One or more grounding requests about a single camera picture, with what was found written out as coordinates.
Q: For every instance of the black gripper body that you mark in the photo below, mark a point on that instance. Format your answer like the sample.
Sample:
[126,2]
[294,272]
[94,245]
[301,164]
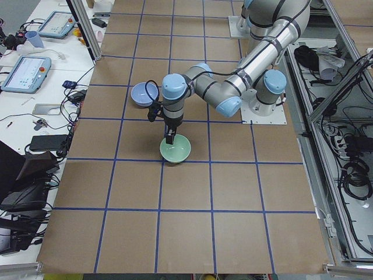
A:
[173,123]

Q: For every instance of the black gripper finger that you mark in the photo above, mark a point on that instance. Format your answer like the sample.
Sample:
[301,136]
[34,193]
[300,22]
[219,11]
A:
[170,137]

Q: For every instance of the green bowl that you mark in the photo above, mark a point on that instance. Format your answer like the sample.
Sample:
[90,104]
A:
[178,151]

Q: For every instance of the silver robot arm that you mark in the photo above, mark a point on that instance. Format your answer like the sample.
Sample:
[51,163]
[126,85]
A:
[272,25]

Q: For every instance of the blue bowl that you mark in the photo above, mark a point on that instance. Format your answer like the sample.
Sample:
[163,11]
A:
[143,94]

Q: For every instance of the brown paper table cover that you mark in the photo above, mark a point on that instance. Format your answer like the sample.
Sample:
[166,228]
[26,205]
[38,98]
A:
[240,203]

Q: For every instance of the small blue device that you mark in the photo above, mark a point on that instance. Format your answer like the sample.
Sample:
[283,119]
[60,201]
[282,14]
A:
[68,84]

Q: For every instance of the black power adapter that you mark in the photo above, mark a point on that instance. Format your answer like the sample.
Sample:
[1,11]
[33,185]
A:
[98,22]

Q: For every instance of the black flat box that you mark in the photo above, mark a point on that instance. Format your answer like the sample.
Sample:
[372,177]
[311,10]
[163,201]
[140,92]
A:
[41,143]

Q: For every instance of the silver metal tray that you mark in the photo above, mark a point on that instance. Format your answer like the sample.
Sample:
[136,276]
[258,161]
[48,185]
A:
[46,109]

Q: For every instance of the upper teach pendant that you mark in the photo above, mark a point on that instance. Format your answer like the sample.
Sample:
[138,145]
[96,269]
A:
[57,25]

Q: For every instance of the teach pendant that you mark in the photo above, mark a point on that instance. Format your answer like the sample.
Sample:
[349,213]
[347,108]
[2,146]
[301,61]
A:
[57,25]
[27,75]

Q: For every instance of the lower teach pendant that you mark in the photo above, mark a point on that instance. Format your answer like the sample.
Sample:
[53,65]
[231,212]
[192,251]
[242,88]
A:
[27,75]

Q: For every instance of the light blue plastic cup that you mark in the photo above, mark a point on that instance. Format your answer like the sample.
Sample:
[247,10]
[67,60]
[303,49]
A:
[34,38]

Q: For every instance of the white power strip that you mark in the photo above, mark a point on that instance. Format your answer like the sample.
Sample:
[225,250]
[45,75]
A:
[336,139]

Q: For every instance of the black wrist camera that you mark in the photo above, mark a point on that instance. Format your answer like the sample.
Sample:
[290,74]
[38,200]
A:
[155,110]

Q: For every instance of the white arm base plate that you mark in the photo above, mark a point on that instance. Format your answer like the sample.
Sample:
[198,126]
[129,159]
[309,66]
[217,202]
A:
[254,112]

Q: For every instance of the aluminium frame post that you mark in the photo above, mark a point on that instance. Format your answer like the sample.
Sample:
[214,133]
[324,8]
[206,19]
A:
[79,14]

